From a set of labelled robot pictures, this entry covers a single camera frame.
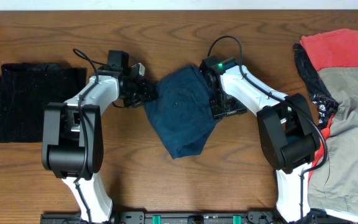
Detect navy blue denim shorts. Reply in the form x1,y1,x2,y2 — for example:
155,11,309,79
144,65,217,159

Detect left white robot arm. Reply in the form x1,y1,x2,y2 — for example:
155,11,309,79
40,49,157,223

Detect khaki beige shorts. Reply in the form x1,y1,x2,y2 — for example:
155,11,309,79
308,67,358,215

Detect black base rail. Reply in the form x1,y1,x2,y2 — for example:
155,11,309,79
40,210,354,224

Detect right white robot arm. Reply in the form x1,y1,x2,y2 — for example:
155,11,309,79
200,56,320,223

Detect red and black garment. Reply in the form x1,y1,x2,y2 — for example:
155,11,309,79
293,29,358,166

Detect folded black sparkly garment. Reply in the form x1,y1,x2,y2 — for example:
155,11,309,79
0,63,86,143

